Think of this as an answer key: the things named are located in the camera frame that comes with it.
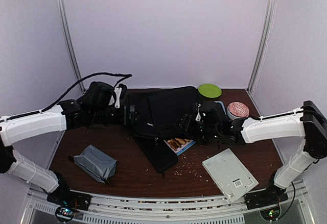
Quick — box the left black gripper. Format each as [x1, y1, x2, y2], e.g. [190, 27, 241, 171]
[91, 105, 143, 126]

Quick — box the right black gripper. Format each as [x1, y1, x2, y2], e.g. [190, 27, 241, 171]
[172, 115, 220, 142]

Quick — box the black student backpack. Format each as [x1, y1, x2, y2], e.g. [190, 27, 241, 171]
[124, 86, 203, 140]

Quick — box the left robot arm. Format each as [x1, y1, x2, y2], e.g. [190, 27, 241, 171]
[1, 98, 131, 206]

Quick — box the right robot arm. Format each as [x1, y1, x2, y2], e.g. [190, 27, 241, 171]
[177, 101, 326, 205]

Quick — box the blue glasses case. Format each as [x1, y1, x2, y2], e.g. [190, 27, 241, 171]
[213, 101, 228, 115]

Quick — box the dog picture book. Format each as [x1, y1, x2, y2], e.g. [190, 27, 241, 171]
[164, 138, 196, 156]

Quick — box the red patterned bowl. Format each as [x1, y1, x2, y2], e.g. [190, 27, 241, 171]
[227, 102, 250, 120]

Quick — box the green plate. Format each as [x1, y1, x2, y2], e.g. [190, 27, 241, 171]
[198, 83, 222, 98]

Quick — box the black zip pouch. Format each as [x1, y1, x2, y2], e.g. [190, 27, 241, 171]
[133, 137, 178, 178]

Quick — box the grey pencil pouch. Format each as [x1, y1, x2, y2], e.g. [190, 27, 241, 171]
[67, 145, 117, 186]

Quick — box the grey notebook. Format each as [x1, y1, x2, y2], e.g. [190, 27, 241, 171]
[202, 148, 259, 203]

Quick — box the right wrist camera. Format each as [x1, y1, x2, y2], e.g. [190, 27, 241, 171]
[195, 102, 215, 122]

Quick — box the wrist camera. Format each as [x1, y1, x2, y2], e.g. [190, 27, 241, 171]
[195, 102, 215, 122]
[109, 84, 127, 109]

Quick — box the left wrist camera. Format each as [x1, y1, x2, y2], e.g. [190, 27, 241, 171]
[109, 84, 127, 109]

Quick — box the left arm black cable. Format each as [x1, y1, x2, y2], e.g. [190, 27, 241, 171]
[40, 72, 133, 112]

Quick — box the front aluminium rail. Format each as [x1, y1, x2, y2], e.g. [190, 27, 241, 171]
[20, 179, 315, 224]

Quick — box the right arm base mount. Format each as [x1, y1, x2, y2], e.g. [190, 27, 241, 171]
[244, 171, 289, 222]

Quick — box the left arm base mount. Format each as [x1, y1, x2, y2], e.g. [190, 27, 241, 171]
[44, 172, 91, 223]

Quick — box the right aluminium frame post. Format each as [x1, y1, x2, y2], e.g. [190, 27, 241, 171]
[247, 0, 277, 95]

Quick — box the aluminium frame post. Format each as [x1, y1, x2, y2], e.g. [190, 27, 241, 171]
[247, 0, 277, 95]
[57, 0, 82, 80]

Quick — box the left aluminium frame post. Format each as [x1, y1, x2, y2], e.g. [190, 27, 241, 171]
[57, 0, 82, 80]

